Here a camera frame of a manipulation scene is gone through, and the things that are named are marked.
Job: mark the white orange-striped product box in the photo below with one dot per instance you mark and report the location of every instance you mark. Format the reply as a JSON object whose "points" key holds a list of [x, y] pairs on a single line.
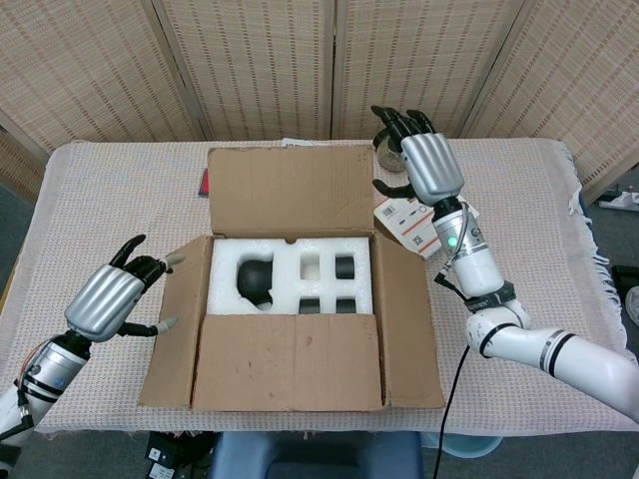
{"points": [[409, 229]]}

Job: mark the beige woven tablecloth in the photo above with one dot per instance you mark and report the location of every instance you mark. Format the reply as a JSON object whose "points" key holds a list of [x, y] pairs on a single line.
{"points": [[100, 199]]}

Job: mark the black teapot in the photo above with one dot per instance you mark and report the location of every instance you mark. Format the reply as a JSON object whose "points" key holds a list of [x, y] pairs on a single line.
{"points": [[252, 282]]}

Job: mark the woven bamboo folding screen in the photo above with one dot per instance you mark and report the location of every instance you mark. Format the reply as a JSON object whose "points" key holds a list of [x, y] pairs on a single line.
{"points": [[249, 65]]}

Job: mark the black cup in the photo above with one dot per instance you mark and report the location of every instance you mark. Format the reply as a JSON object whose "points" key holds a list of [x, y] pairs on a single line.
{"points": [[346, 306], [345, 267], [309, 306]]}

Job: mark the black device with white labels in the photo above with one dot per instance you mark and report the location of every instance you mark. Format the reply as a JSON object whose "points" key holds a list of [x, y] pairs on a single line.
{"points": [[170, 454]]}

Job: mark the brown cardboard box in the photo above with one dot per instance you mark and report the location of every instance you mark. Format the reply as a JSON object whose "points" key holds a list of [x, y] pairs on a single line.
{"points": [[289, 364]]}

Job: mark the white pink toothpaste box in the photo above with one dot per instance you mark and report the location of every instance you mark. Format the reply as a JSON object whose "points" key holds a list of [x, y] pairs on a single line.
{"points": [[294, 143]]}

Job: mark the white sneaker shoe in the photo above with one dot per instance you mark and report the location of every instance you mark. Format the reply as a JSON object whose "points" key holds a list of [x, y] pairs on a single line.
{"points": [[621, 199]]}

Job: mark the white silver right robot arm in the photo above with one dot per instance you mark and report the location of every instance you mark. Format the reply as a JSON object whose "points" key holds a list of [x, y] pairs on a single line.
{"points": [[479, 269]]}

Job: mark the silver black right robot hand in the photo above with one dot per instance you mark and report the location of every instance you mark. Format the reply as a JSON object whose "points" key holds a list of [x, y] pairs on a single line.
{"points": [[432, 164]]}

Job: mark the white foam insert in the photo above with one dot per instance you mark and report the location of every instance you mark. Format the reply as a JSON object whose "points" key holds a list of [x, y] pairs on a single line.
{"points": [[284, 294]]}

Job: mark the glass jar with black lid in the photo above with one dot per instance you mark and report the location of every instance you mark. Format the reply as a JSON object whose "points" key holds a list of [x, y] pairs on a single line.
{"points": [[389, 157]]}

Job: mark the red ink pad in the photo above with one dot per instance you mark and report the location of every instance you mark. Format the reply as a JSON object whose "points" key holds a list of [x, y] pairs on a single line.
{"points": [[204, 182]]}

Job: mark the light blue bucket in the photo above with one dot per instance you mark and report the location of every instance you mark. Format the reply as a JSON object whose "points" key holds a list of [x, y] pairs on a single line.
{"points": [[474, 444]]}

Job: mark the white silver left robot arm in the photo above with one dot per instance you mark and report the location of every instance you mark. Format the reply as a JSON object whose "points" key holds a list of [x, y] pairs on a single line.
{"points": [[45, 369]]}

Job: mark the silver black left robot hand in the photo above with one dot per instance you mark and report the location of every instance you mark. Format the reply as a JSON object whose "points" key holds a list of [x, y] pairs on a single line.
{"points": [[100, 304]]}

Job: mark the blue chair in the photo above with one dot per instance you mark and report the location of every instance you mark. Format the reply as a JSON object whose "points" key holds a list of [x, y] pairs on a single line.
{"points": [[309, 454]]}

